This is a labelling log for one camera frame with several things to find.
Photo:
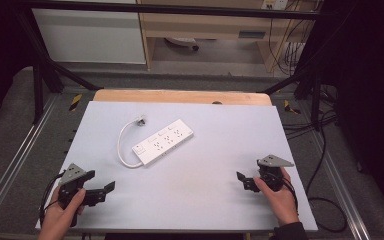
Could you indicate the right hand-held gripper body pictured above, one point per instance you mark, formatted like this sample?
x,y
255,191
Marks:
x,y
270,173

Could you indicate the person's left hand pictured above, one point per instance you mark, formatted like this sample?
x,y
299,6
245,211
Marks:
x,y
57,218

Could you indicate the person's right hand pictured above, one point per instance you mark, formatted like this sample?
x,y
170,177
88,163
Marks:
x,y
281,203

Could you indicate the white power strip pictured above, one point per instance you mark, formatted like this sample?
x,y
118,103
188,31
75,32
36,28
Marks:
x,y
163,141

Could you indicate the white cabinet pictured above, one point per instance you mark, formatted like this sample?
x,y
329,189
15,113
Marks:
x,y
90,36

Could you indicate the black metal frame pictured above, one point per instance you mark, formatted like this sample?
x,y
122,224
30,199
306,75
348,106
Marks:
x,y
166,9

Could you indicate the wooden table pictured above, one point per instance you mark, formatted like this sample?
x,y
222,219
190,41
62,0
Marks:
x,y
180,97

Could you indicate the aluminium rail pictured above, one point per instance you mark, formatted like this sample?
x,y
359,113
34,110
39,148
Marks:
x,y
340,193
16,156

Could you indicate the white power plug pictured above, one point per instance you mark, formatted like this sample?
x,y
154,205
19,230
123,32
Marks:
x,y
141,121

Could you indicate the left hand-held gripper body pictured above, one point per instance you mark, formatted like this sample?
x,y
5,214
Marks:
x,y
69,191

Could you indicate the yellow black striped tape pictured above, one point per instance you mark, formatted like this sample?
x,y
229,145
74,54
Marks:
x,y
291,107
75,102

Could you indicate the white wall socket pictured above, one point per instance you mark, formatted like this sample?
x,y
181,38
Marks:
x,y
274,4

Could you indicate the light wooden desk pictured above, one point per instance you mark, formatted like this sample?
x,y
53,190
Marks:
x,y
206,25

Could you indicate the office chair base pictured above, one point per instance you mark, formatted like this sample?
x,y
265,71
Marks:
x,y
183,42

